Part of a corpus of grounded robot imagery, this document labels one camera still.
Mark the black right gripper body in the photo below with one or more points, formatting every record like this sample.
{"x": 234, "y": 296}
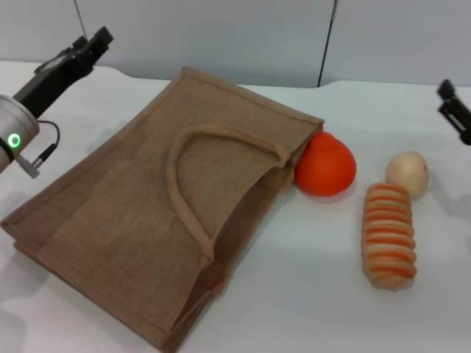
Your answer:
{"x": 468, "y": 137}

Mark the grey vertical wall strip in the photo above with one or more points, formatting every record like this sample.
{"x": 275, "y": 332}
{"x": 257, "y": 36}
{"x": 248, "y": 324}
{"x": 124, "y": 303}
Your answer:
{"x": 81, "y": 18}

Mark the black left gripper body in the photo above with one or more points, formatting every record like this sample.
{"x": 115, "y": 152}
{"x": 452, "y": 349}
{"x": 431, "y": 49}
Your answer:
{"x": 55, "y": 77}

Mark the brown jute handbag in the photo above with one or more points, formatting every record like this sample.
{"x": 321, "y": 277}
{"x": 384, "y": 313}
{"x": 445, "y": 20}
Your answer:
{"x": 129, "y": 220}

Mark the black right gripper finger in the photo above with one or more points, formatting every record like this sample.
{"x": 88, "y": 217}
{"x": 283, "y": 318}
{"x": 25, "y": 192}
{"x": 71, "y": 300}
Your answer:
{"x": 450, "y": 91}
{"x": 454, "y": 117}

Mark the pale beige round fruit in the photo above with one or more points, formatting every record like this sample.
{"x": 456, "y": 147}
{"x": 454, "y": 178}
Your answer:
{"x": 407, "y": 172}

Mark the dark vertical wall strip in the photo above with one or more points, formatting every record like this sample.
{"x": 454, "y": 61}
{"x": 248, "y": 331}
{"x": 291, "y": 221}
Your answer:
{"x": 325, "y": 48}

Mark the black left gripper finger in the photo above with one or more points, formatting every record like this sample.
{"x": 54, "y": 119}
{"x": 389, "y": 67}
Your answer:
{"x": 102, "y": 39}

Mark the orange striped bread loaf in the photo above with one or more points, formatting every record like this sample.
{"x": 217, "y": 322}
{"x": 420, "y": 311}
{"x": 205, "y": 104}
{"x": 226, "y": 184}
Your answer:
{"x": 388, "y": 239}

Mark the orange citrus fruit with stem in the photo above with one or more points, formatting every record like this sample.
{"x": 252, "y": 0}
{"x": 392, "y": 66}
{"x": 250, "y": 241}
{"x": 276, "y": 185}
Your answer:
{"x": 327, "y": 169}

